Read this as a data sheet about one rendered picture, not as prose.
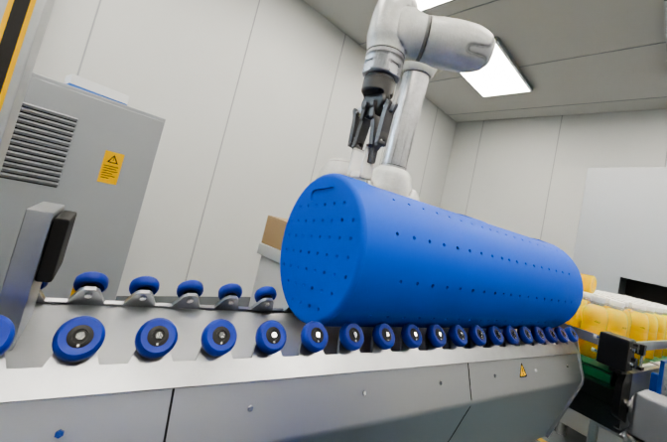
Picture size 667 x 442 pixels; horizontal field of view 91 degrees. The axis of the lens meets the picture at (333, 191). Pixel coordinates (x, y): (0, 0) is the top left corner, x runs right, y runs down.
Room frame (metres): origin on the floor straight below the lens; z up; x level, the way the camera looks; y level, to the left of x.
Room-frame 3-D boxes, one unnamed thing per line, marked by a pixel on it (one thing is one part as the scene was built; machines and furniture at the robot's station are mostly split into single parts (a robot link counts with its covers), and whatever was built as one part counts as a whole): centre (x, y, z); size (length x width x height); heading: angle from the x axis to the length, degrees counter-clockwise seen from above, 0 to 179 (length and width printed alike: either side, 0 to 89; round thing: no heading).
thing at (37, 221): (0.42, 0.33, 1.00); 0.10 x 0.04 x 0.15; 33
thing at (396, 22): (0.74, -0.06, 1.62); 0.13 x 0.11 x 0.16; 89
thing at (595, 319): (1.12, -0.95, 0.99); 0.07 x 0.07 x 0.19
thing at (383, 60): (0.74, -0.05, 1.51); 0.09 x 0.09 x 0.06
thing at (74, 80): (1.60, 1.24, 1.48); 0.24 x 0.12 x 0.08; 140
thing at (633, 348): (1.01, -0.93, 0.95); 0.10 x 0.07 x 0.10; 33
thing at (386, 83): (0.74, -0.05, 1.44); 0.08 x 0.07 x 0.09; 33
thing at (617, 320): (1.12, -1.02, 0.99); 0.07 x 0.07 x 0.19
